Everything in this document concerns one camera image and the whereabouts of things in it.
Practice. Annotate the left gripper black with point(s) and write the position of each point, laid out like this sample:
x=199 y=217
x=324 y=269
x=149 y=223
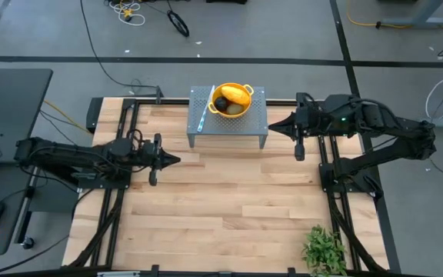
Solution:
x=155 y=161

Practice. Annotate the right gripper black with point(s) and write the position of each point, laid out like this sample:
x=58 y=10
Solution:
x=299 y=131

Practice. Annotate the brown-green kiwi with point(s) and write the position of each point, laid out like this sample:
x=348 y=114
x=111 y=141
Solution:
x=235 y=109

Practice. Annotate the silver kitchen knife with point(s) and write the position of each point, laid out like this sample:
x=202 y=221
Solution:
x=205 y=111

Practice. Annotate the yellow mango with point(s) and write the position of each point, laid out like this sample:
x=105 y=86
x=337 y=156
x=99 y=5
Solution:
x=236 y=95

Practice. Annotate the black avocado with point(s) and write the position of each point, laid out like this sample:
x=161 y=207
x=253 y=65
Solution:
x=221 y=103

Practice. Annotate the yellow plastic colander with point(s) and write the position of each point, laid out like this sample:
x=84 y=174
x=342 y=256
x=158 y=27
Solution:
x=216 y=89

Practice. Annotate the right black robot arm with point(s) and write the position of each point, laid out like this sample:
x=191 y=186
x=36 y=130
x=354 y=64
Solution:
x=390 y=134

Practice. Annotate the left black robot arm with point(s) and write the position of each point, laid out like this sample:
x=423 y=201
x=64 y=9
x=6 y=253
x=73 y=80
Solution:
x=71 y=157

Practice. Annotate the grey perforated metal shelf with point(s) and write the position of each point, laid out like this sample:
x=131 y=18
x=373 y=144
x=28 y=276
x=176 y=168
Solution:
x=244 y=127

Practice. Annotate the green potted plant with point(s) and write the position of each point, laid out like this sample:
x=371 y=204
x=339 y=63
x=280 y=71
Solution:
x=323 y=252

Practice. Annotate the black office desk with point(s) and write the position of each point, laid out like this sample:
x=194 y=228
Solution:
x=10 y=115

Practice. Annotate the black caster wheel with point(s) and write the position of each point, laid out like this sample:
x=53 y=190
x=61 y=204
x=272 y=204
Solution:
x=27 y=243

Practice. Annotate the grey desk leg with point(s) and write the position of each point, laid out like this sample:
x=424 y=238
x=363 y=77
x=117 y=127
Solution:
x=421 y=22

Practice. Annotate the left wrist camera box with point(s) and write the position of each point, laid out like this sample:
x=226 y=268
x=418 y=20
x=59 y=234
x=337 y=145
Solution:
x=147 y=153

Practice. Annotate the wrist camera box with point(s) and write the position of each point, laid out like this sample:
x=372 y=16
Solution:
x=147 y=153
x=312 y=117

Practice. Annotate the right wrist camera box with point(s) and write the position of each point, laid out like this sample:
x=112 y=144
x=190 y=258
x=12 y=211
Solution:
x=312 y=117

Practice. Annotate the black aluminium rig frame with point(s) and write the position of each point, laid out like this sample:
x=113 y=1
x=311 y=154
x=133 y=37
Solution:
x=244 y=102

